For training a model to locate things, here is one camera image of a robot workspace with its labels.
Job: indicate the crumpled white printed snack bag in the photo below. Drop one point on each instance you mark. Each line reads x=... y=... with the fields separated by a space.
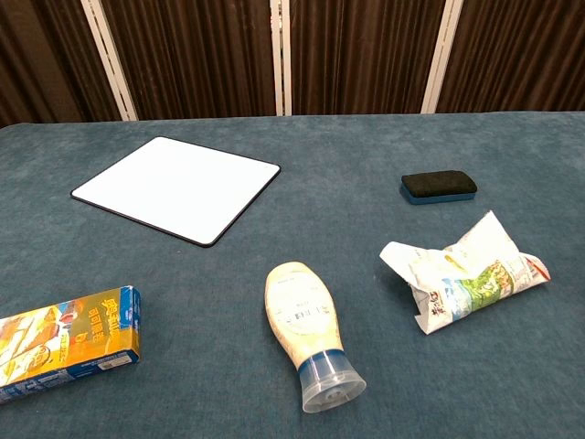
x=475 y=283

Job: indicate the cream sauce squeeze bottle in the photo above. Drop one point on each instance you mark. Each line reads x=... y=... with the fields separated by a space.
x=304 y=315

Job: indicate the white square board black edge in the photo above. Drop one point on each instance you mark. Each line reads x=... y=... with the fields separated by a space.
x=178 y=187

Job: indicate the black and blue whiteboard eraser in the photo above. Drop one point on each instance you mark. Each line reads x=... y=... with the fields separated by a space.
x=438 y=185

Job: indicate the brown pleated screen panel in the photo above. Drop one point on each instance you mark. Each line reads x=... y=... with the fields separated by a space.
x=43 y=59
x=521 y=55
x=361 y=55
x=192 y=57

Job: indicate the blue-grey table cloth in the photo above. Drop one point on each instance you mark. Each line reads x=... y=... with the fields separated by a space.
x=228 y=388

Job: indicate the yellow and blue biscuit box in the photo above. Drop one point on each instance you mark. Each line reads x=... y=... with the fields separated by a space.
x=64 y=338

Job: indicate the white screen frame post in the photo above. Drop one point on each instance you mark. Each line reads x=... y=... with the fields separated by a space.
x=281 y=57
x=441 y=55
x=109 y=59

